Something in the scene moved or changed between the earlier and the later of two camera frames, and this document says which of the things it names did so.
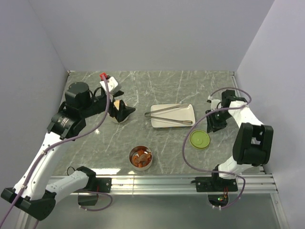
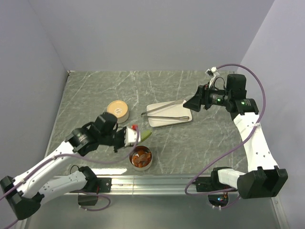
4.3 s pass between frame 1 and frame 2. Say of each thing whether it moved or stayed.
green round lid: moved
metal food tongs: moved
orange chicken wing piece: stayed
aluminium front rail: stayed
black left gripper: moved
